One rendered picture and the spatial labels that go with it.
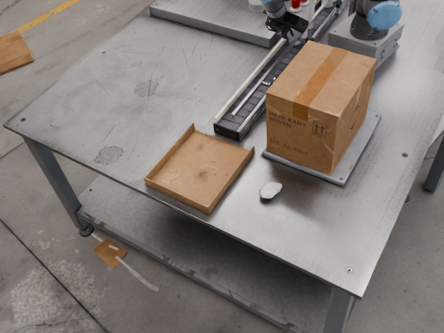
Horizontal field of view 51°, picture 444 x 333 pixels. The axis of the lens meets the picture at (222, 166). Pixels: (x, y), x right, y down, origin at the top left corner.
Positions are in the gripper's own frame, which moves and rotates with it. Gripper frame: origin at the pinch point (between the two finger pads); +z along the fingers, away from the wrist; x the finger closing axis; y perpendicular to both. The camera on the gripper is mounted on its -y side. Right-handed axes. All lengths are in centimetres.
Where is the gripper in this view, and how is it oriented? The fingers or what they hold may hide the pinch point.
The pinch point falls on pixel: (292, 37)
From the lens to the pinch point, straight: 199.0
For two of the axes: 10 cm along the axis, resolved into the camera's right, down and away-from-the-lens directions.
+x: -4.1, 9.1, -0.7
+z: 3.4, 2.2, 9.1
